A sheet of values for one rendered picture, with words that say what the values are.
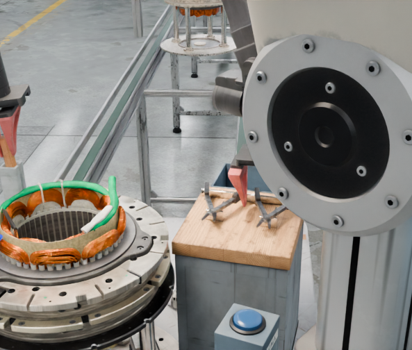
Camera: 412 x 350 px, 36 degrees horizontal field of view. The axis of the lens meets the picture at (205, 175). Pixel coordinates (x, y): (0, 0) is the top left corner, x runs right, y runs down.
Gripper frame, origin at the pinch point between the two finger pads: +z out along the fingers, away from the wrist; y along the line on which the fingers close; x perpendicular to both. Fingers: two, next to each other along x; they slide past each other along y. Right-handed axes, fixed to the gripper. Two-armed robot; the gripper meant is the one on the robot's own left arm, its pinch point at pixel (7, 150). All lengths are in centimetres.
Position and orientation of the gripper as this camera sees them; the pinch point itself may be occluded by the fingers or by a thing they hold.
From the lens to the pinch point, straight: 103.6
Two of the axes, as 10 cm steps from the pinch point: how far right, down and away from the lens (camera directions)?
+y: -9.9, 1.3, 0.1
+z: 1.2, 8.8, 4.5
